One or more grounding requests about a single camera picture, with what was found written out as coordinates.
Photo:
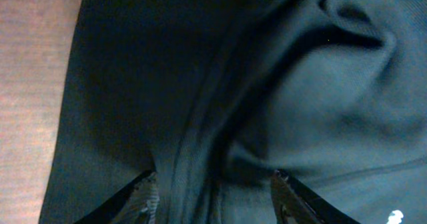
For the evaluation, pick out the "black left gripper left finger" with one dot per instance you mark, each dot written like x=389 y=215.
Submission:
x=136 y=203

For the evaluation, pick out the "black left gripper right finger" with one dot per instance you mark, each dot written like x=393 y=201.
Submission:
x=295 y=203

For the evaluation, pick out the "black t-shirt with white logo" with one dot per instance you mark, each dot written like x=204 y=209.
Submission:
x=215 y=95

